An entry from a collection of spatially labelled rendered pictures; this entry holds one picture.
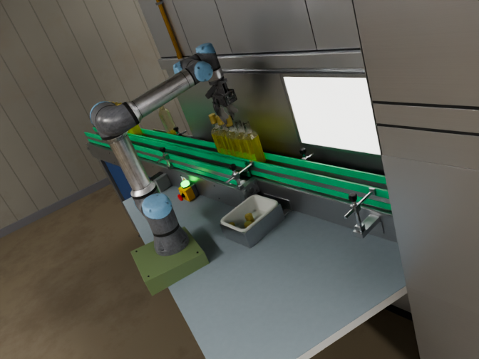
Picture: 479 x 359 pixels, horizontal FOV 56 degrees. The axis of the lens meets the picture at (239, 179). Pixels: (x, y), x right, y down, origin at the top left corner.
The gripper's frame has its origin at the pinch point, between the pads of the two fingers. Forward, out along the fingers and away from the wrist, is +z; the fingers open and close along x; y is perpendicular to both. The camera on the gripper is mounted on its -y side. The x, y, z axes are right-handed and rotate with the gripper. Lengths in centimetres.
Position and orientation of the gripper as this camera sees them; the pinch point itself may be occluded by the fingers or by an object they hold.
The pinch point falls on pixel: (228, 119)
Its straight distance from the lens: 210.1
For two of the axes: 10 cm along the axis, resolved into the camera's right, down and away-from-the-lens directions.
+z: 3.2, 8.2, 4.7
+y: 6.4, 1.8, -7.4
